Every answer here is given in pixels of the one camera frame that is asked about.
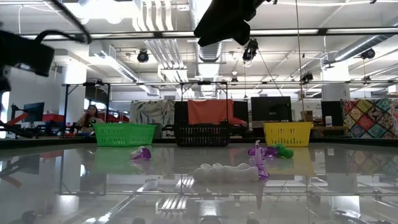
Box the black monitor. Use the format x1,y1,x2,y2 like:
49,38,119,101
320,101,343,127
251,96,293,123
22,101,45,123

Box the white ceiling pipes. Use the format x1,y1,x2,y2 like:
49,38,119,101
144,39,189,82

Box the black panel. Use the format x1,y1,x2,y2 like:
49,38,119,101
174,101,189,126
233,100,250,131

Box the orange cloth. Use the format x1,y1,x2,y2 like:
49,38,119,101
185,98,236,126

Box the person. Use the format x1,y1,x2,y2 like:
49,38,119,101
77,104,105,126

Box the black plastic basket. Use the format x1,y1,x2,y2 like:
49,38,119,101
174,123,233,147

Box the leaf print cloth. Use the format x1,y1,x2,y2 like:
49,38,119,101
129,100,175,126

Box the yellow plastic basket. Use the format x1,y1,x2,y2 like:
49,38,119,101
262,121,314,147

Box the green plastic basket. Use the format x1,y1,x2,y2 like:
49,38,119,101
92,123,157,147

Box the purple pointed plastic toy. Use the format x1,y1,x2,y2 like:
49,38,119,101
253,139,270,180

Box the colourful patchwork quilt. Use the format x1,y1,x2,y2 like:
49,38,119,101
341,98,398,139

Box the silver ribbed ceiling duct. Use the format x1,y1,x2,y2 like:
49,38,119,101
188,40,233,98

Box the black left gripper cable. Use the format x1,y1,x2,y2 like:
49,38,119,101
34,0,93,45

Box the black background table frame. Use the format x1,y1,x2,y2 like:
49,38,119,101
61,82,112,136

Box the silver angled ceiling duct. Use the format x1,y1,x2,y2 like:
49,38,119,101
334,33,398,62

